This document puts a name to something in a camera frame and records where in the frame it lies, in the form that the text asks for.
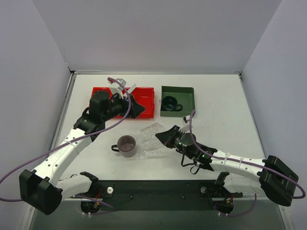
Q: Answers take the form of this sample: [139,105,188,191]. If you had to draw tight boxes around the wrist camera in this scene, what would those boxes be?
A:
[179,115,190,133]
[108,78,127,98]

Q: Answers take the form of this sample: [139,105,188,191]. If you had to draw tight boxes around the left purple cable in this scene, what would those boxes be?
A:
[0,77,132,215]

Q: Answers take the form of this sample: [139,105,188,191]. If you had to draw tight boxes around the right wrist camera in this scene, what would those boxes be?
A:
[179,115,190,133]

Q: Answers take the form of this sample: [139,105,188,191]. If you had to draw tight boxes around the red compartment bin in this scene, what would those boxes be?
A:
[91,87,155,120]

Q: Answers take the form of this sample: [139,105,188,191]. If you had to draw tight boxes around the purple cable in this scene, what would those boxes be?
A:
[188,109,305,218]
[0,77,132,215]

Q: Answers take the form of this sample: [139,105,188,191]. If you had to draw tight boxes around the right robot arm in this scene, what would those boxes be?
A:
[155,126,298,207]

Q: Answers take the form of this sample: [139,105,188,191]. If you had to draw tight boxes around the clear textured holder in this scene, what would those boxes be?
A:
[140,123,165,158]

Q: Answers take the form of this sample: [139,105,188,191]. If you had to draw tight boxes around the mauve mug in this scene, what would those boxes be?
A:
[111,135,137,158]

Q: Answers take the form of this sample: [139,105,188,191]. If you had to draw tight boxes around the green plastic bin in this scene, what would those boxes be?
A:
[160,86,195,117]

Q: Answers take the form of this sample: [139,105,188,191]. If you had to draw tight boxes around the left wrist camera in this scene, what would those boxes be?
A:
[108,78,127,98]

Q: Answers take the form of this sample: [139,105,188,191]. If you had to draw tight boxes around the dark green mug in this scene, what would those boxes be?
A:
[161,96,183,112]

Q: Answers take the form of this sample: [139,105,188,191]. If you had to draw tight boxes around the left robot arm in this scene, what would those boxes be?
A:
[19,90,145,215]

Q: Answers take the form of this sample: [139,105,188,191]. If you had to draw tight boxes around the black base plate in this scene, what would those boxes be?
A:
[82,180,243,211]

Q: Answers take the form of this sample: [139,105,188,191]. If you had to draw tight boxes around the clear textured oval tray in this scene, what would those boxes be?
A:
[127,136,174,160]

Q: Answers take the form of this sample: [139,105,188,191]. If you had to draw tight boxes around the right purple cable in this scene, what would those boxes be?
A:
[188,109,305,218]

